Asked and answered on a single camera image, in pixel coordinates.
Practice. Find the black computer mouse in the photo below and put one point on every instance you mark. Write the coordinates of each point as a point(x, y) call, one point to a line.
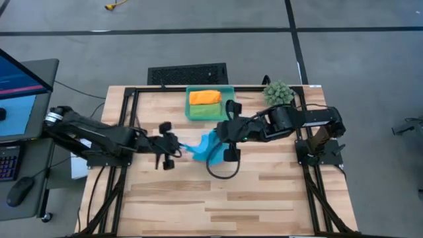
point(20, 191)

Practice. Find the teal translucent plastic basket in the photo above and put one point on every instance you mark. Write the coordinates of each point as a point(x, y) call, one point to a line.
point(228, 96)

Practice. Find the grey desk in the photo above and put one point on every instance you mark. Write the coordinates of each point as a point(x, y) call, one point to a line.
point(36, 198)

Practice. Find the white box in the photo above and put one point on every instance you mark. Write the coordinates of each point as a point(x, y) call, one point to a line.
point(78, 168)

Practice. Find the orange microfiber towel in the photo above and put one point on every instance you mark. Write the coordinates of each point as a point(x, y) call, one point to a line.
point(205, 97)

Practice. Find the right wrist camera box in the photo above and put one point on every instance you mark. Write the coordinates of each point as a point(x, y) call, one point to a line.
point(232, 154)

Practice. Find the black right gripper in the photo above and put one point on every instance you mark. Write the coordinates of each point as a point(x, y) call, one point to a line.
point(239, 131)

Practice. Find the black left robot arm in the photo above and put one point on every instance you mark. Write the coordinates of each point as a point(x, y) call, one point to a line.
point(99, 135)

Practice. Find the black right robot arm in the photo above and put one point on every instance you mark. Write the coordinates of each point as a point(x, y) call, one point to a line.
point(297, 119)

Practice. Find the black mounting bracket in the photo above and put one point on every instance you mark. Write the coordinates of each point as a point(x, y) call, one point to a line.
point(266, 80)

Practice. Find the small green artificial plant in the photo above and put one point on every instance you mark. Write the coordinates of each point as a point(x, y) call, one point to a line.
point(278, 93)

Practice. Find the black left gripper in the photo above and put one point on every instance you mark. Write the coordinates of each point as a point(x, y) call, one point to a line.
point(162, 144)

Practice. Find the black monitor with dark screen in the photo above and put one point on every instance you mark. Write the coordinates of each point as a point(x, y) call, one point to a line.
point(20, 79)

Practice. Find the blue microfiber towel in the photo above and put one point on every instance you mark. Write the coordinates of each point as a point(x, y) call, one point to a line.
point(205, 150)

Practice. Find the black desk castor wheel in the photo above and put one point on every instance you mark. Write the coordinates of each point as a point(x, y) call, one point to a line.
point(47, 217)

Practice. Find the green microfiber towel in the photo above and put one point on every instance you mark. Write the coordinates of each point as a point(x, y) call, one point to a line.
point(205, 110)

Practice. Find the black keyboard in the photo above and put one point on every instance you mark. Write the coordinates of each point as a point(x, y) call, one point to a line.
point(8, 163)

